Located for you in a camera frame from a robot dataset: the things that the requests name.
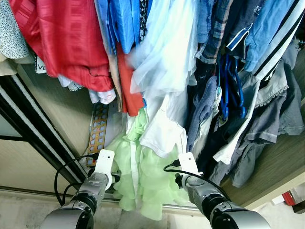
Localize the white hanging undergarment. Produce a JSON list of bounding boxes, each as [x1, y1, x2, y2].
[[57, 74, 117, 104]]

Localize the white sheer hanging garment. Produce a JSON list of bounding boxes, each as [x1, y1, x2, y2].
[[129, 0, 198, 101]]

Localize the orange red hanging garment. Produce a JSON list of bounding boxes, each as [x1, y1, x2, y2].
[[116, 45, 144, 116]]

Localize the blue denim hanging shirt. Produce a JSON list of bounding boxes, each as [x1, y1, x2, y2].
[[224, 0, 296, 72]]

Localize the blue plastic clothes hangers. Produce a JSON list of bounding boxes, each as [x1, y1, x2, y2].
[[217, 55, 246, 120]]

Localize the grey blue hanging garment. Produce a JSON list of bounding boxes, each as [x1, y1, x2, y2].
[[187, 76, 220, 153]]

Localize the light green ruffled dress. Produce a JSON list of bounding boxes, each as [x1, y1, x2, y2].
[[102, 107, 191, 221]]

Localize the white black striped garment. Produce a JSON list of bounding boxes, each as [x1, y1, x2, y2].
[[253, 0, 305, 82]]

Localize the dark grey hanging garment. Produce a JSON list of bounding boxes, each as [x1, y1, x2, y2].
[[210, 62, 305, 189]]

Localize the plaid hanging shirt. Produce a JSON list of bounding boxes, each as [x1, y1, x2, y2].
[[196, 0, 234, 65]]

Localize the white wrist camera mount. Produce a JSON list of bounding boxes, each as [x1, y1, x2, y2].
[[178, 152, 200, 175], [94, 149, 116, 191]]

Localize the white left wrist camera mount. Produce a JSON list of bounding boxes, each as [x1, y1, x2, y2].
[[94, 149, 116, 191]]

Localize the white floral print garment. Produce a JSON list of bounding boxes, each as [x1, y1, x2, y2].
[[0, 0, 29, 60]]

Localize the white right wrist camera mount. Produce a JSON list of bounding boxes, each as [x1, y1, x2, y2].
[[178, 152, 200, 175]]

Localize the bright blue hanging shirt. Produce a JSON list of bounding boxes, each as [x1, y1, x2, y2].
[[94, 0, 153, 54]]

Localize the small red object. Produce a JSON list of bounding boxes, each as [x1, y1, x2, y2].
[[282, 191, 297, 207]]

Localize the white hanging shirt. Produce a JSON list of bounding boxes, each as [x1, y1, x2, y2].
[[140, 91, 189, 158]]

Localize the black sliding door frame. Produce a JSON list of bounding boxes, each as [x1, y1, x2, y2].
[[0, 74, 89, 187]]

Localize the brown patterned fabric strip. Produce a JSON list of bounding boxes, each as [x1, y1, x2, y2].
[[86, 103, 110, 167]]

